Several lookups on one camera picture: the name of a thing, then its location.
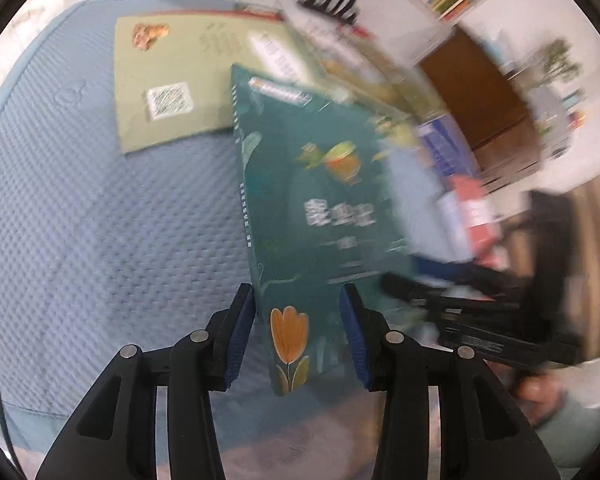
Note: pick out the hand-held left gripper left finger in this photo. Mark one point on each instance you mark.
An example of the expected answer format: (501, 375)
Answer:
(240, 340)

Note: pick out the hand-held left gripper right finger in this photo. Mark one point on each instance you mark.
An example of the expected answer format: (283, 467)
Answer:
(352, 340)

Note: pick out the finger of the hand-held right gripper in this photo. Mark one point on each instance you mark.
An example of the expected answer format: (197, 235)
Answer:
(409, 290)
(479, 272)

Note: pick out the red book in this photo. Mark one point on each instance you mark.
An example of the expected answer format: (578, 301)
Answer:
(472, 205)

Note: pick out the dark teal book with tulip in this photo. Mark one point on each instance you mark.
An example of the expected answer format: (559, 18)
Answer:
(320, 240)

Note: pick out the tan book with animal drawing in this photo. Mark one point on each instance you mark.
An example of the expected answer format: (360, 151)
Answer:
(190, 60)

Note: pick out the person's right hand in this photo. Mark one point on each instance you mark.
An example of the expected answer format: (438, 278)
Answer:
(534, 391)

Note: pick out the blue book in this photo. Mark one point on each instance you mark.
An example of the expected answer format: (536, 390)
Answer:
(444, 150)

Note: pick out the light blue quilted mat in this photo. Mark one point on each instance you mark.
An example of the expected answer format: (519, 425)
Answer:
(105, 260)

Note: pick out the brown wooden cabinet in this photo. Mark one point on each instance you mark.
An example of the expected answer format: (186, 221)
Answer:
(474, 95)

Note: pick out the potted plant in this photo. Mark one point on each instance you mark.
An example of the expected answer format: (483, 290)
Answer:
(557, 62)

